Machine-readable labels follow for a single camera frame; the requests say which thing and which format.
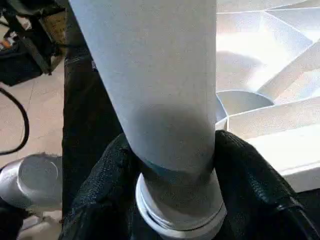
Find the white plastic table top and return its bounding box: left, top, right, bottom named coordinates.
left=136, top=0, right=320, bottom=240

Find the black metal frame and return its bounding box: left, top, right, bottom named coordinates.
left=0, top=0, right=68, bottom=87

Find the white plastic table leg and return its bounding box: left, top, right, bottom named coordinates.
left=68, top=0, right=226, bottom=230

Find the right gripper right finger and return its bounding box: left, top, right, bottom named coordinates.
left=213, top=129, right=320, bottom=240

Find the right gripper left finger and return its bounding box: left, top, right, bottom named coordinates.
left=59, top=133, right=145, bottom=240

